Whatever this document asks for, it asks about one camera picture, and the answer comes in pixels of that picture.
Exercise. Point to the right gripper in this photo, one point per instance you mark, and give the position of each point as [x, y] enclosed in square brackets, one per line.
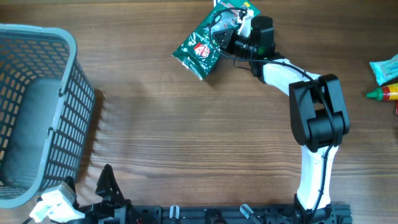
[226, 42]

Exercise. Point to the red sauce bottle green cap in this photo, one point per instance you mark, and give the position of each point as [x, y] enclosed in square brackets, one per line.
[384, 93]

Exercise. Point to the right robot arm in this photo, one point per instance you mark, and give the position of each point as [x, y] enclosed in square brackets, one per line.
[318, 115]

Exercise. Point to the green snack packet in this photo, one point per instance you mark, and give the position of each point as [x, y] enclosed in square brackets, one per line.
[199, 53]

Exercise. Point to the teal wet wipes pack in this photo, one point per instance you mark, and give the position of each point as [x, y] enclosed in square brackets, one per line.
[385, 71]

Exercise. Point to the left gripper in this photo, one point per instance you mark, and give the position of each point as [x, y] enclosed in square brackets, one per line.
[106, 211]

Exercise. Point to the grey plastic mesh basket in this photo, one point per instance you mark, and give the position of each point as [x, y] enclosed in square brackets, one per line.
[46, 107]

